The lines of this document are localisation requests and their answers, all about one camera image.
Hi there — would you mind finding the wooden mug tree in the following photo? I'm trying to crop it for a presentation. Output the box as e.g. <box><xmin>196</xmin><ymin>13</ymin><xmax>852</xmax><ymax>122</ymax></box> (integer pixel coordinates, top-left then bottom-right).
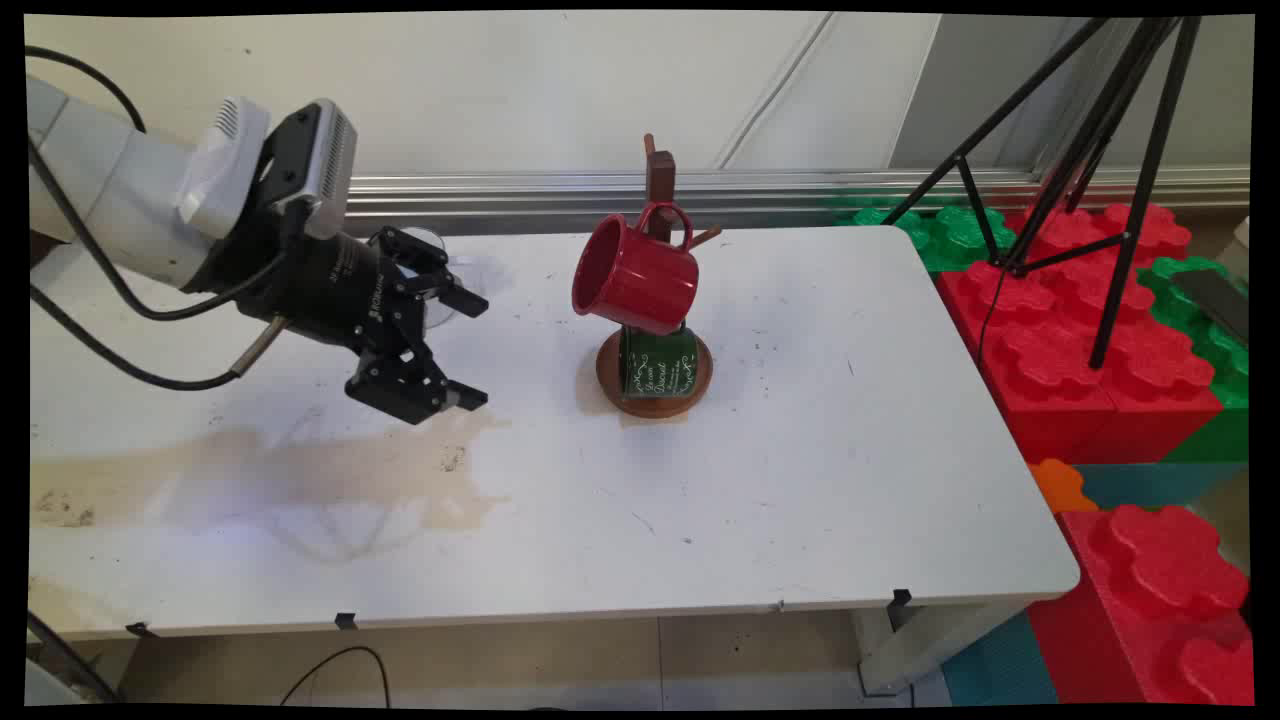
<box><xmin>595</xmin><ymin>133</ymin><xmax>724</xmax><ymax>420</ymax></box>

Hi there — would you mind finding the thin black floor cable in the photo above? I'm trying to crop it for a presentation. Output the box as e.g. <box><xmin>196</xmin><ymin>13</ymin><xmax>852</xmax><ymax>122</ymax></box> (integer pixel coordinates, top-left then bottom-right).
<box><xmin>279</xmin><ymin>645</ymin><xmax>392</xmax><ymax>707</ymax></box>

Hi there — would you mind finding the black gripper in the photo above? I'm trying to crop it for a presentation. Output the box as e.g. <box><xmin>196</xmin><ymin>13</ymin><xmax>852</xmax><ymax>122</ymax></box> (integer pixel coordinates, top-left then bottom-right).
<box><xmin>185</xmin><ymin>213</ymin><xmax>491</xmax><ymax>427</ymax></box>

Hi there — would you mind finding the clear drinking glass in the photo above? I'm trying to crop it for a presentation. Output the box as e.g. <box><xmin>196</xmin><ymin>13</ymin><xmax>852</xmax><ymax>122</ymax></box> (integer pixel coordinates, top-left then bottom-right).
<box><xmin>400</xmin><ymin>227</ymin><xmax>468</xmax><ymax>333</ymax></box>

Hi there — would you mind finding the aluminium wall rail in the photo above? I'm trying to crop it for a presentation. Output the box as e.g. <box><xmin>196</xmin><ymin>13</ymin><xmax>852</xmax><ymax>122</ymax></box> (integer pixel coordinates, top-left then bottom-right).
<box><xmin>340</xmin><ymin>164</ymin><xmax>1252</xmax><ymax>238</ymax></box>

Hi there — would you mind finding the orange foam piece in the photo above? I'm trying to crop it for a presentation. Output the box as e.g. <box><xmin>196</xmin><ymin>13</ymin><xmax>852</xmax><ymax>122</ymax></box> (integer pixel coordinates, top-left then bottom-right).
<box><xmin>1027</xmin><ymin>458</ymin><xmax>1100</xmax><ymax>517</ymax></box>

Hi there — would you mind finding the black tripod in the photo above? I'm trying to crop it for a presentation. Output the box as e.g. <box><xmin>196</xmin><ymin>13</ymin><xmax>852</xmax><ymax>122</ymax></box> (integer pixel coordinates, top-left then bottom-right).
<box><xmin>880</xmin><ymin>15</ymin><xmax>1207</xmax><ymax>372</ymax></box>

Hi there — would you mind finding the red ceramic mug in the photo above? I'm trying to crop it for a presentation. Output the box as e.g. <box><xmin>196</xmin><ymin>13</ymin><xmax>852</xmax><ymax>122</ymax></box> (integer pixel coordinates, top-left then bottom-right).
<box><xmin>571</xmin><ymin>201</ymin><xmax>702</xmax><ymax>338</ymax></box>

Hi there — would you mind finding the green mug with white print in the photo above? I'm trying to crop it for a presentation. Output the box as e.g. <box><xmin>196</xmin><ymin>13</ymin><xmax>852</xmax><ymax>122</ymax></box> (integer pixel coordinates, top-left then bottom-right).
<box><xmin>616</xmin><ymin>322</ymin><xmax>700</xmax><ymax>400</ymax></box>

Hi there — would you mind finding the black cable with metal plug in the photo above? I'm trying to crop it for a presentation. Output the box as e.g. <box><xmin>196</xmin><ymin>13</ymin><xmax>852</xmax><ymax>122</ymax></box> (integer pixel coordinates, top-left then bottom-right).
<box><xmin>28</xmin><ymin>286</ymin><xmax>293</xmax><ymax>392</ymax></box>

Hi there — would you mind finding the silver black wrist camera box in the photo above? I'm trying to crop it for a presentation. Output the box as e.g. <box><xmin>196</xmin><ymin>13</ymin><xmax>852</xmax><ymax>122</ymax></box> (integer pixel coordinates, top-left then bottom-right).
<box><xmin>260</xmin><ymin>98</ymin><xmax>359</xmax><ymax>242</ymax></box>

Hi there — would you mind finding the black flat slab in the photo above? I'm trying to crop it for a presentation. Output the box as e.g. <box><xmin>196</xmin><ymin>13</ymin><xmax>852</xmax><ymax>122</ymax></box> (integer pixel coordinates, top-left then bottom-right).
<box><xmin>1168</xmin><ymin>267</ymin><xmax>1252</xmax><ymax>348</ymax></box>

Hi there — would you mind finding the white table leg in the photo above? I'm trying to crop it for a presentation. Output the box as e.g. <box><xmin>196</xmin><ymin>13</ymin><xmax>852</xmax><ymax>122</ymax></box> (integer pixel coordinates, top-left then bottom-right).
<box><xmin>853</xmin><ymin>598</ymin><xmax>1033</xmax><ymax>698</ymax></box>

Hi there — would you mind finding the black slanted tube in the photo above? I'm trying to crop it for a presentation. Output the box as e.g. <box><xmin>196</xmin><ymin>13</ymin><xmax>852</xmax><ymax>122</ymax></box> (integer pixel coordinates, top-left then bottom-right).
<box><xmin>27</xmin><ymin>609</ymin><xmax>123</xmax><ymax>703</ymax></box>

